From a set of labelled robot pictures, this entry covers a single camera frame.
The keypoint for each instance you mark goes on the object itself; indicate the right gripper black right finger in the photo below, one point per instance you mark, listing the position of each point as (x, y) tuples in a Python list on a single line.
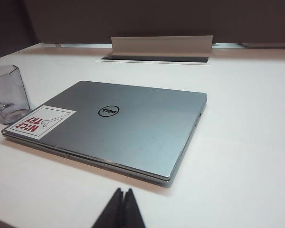
[(134, 213)]

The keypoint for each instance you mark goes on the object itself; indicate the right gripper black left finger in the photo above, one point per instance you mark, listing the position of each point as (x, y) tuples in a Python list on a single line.
[(114, 213)]

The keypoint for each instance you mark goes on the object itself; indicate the silver Dell laptop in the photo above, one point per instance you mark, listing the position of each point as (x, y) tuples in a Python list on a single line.
[(133, 130)]

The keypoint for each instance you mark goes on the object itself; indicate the white red-lettered sticker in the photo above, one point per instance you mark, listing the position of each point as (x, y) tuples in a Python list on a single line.
[(38, 123)]

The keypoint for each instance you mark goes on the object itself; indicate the brown fabric desk divider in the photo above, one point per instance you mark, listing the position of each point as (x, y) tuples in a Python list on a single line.
[(133, 16)]

